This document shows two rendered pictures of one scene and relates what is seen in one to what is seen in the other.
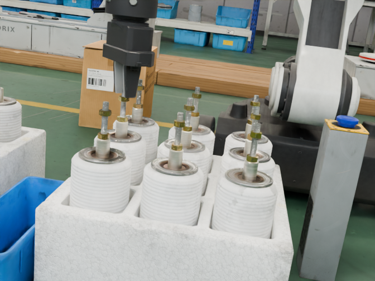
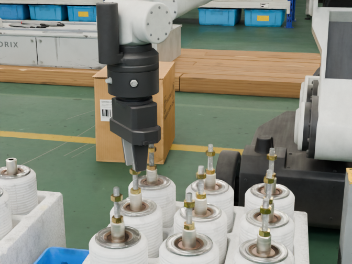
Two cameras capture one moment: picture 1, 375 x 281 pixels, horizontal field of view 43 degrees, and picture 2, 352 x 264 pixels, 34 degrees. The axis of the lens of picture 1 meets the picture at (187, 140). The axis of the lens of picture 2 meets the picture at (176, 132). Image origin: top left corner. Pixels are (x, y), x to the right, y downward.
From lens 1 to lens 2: 0.23 m
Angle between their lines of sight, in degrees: 6
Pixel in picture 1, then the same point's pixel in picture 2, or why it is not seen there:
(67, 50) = (77, 62)
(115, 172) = (131, 255)
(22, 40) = (26, 55)
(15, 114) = (31, 184)
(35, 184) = (57, 255)
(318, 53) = (340, 86)
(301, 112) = (327, 151)
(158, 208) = not seen: outside the picture
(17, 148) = (35, 221)
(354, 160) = not seen: outside the picture
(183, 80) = (210, 84)
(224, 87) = (257, 88)
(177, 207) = not seen: outside the picture
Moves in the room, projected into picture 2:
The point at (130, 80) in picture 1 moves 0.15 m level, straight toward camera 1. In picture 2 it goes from (140, 155) to (137, 189)
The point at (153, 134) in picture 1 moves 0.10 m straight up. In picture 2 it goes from (169, 196) to (169, 148)
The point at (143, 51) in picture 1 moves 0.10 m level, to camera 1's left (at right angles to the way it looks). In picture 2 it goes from (148, 128) to (90, 126)
